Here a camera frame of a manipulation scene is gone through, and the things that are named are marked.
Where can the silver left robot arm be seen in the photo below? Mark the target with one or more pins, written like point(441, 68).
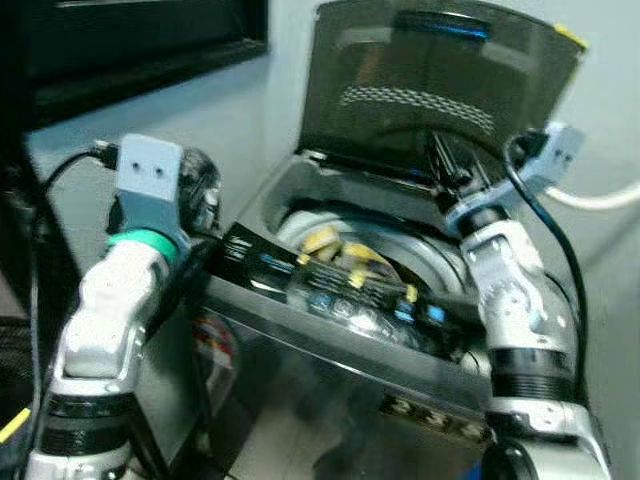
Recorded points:
point(100, 310)

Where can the steel washer drum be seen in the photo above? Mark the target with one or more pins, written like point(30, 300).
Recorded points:
point(430, 255)

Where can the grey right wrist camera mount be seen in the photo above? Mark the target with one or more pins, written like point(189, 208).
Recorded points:
point(552, 158)

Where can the yellow lid sticker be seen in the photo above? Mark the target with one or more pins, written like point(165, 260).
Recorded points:
point(571, 36)

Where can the yellow and white clothes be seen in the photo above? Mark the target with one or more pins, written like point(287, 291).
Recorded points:
point(345, 255)

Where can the dark framed window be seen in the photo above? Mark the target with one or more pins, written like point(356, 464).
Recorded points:
point(130, 40)

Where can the grey top-load washing machine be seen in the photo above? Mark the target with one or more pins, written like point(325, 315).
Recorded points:
point(330, 400)

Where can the black washer control panel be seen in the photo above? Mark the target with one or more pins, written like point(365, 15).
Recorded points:
point(270, 270)

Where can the dark transparent washer lid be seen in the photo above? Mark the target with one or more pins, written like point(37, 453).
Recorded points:
point(430, 70)

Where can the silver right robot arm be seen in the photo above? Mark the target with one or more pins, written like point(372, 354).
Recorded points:
point(515, 290)

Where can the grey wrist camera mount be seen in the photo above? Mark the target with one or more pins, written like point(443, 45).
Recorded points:
point(150, 180)
point(552, 158)

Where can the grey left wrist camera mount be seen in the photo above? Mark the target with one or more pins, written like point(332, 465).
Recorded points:
point(150, 180)

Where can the red and white washer sticker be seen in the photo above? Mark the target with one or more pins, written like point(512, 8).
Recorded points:
point(214, 342)

